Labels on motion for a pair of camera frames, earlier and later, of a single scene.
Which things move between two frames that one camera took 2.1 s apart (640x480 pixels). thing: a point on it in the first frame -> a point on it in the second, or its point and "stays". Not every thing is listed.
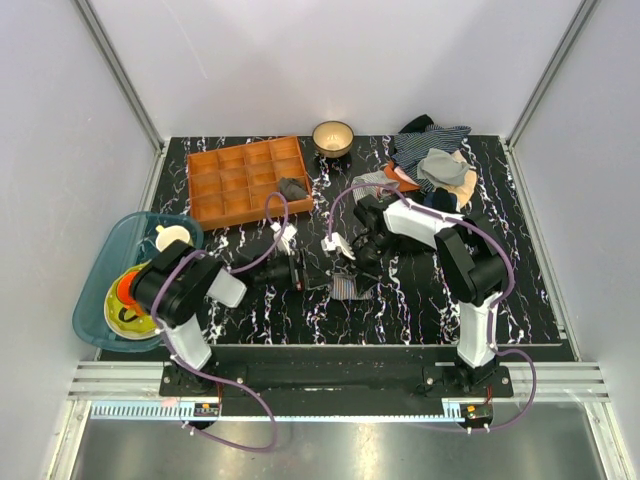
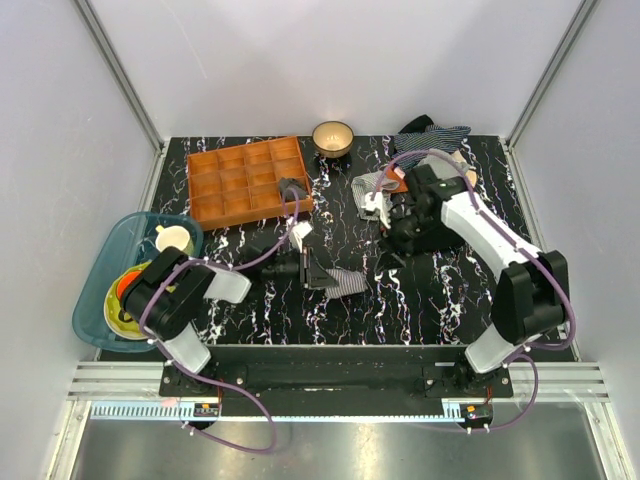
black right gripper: x=367 y=276 -> x=395 y=239
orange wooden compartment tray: x=234 y=182 stays
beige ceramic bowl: x=332 y=138 stays
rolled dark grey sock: x=292 y=189 stays
